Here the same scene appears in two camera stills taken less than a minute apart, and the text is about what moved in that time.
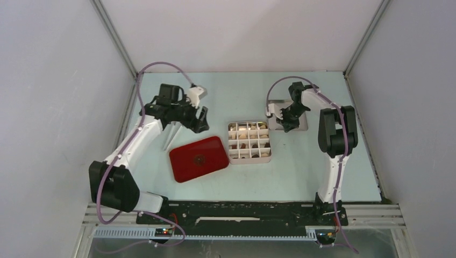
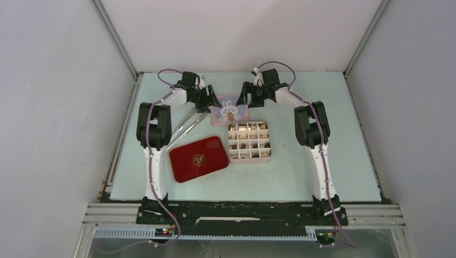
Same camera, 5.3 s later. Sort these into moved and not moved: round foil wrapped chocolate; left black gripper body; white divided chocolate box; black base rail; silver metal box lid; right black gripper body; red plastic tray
Moved: right black gripper body; silver metal box lid; left black gripper body
Not moved: white divided chocolate box; round foil wrapped chocolate; black base rail; red plastic tray
